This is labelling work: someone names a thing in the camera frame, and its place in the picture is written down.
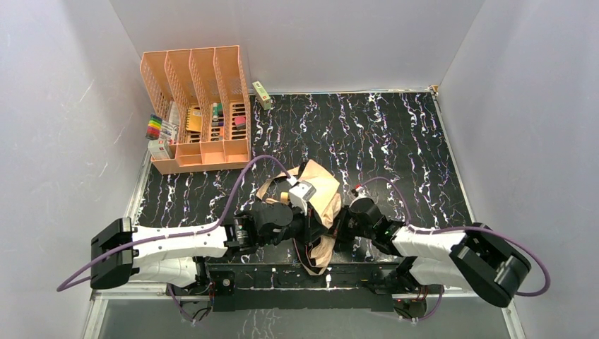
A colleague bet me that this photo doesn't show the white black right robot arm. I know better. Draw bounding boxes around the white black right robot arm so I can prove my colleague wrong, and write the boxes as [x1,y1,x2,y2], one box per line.
[333,197,531,307]

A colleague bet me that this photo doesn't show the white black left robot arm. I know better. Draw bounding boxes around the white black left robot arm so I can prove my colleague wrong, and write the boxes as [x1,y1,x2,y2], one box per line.
[90,203,328,290]

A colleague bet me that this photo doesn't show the pink eraser in organizer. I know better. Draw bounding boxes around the pink eraser in organizer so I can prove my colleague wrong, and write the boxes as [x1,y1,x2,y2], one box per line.
[233,116,247,131]

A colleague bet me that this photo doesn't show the green white small box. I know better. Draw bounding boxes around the green white small box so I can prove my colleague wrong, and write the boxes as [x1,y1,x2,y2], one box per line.
[252,81,273,110]

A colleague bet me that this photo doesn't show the yellow notebook in organizer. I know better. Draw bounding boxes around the yellow notebook in organizer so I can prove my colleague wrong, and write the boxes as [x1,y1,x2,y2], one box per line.
[185,107,203,133]

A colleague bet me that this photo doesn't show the peach plastic desk organizer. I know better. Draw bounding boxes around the peach plastic desk organizer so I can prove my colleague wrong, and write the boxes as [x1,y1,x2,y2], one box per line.
[140,45,251,175]

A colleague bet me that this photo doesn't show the small white cardboard box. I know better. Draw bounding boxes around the small white cardboard box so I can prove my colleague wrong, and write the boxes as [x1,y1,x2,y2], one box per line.
[148,138,174,160]

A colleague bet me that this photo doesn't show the colourful marker pen set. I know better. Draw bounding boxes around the colourful marker pen set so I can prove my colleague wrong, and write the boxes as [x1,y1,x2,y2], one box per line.
[146,114,163,140]

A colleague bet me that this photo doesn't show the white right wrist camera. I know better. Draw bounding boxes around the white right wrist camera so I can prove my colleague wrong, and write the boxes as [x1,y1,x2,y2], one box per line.
[352,185,367,199]

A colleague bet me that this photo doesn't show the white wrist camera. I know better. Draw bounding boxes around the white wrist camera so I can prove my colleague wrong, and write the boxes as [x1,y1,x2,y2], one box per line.
[352,185,367,199]
[288,181,316,215]

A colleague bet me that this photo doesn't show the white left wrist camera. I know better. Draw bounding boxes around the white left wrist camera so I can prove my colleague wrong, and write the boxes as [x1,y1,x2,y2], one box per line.
[288,181,316,215]

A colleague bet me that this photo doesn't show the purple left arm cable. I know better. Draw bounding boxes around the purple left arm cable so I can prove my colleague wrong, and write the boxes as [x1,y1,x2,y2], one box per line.
[56,155,298,325]

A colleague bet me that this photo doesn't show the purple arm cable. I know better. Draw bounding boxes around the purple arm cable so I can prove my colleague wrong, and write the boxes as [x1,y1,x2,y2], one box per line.
[56,155,298,325]
[355,177,552,323]

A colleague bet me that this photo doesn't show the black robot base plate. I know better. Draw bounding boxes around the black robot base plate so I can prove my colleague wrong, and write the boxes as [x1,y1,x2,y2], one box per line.
[174,263,441,312]

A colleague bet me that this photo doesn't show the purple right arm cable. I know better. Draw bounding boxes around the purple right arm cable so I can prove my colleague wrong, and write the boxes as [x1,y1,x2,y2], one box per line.
[355,177,552,323]

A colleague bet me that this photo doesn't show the aluminium table edge rail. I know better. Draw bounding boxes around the aluminium table edge rail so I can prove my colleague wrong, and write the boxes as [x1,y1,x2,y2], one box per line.
[81,84,528,339]

